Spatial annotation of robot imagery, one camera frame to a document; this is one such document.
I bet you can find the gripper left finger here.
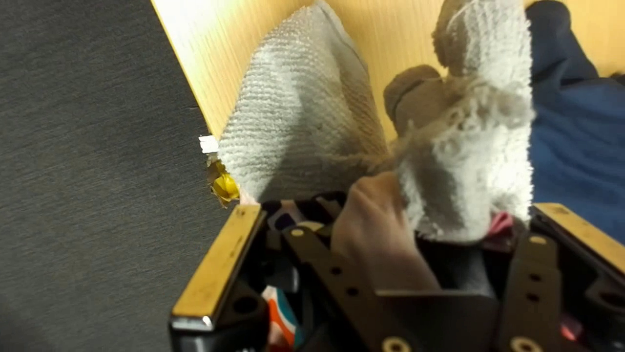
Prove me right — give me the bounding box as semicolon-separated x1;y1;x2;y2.
168;205;265;352

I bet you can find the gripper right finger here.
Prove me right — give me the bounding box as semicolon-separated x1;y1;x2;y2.
531;203;625;273

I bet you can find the pink clothing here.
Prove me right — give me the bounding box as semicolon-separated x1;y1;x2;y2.
486;213;515;236

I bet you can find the cream printed shirt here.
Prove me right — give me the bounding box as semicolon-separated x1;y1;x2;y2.
259;170;445;348

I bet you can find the white towel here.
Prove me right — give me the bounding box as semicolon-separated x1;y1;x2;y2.
218;0;535;244

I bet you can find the navy blue clothing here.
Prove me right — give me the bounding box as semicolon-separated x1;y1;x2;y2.
525;0;625;242

